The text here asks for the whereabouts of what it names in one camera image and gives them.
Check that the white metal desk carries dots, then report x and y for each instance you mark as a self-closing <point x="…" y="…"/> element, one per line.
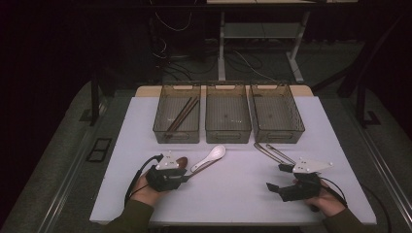
<point x="222" y="48"/>

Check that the black metal stand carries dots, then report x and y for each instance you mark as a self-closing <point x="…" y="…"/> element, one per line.
<point x="95" y="97"/>
<point x="359" y="106"/>

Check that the person's right hand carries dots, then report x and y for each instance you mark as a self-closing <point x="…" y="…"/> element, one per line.
<point x="327" y="204"/>

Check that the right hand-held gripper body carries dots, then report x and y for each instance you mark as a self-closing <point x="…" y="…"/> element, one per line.
<point x="301" y="191"/>

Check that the person's left hand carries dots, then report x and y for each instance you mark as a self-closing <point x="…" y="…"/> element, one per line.
<point x="144" y="194"/>

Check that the brown wooden spoon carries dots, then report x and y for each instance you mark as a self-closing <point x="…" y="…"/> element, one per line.
<point x="182" y="161"/>

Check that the white ceramic spoon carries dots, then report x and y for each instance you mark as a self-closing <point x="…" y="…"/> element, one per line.
<point x="217" y="151"/>

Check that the clear grey plastic bin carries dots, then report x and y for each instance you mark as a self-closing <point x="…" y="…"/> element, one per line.
<point x="176" y="137"/>
<point x="226" y="113"/>
<point x="275" y="113"/>

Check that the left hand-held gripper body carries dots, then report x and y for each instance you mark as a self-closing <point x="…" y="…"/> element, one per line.
<point x="165" y="179"/>

